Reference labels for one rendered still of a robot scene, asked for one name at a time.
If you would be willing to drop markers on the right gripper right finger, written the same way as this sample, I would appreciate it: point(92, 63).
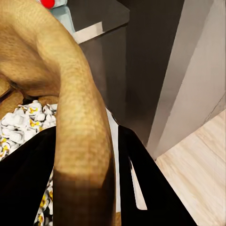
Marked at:
point(164, 208)

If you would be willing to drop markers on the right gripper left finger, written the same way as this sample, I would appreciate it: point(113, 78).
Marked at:
point(24, 175)

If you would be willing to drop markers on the microwave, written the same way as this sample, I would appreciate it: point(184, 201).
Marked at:
point(53, 4)

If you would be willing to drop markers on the fridge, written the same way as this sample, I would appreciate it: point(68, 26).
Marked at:
point(175, 69)

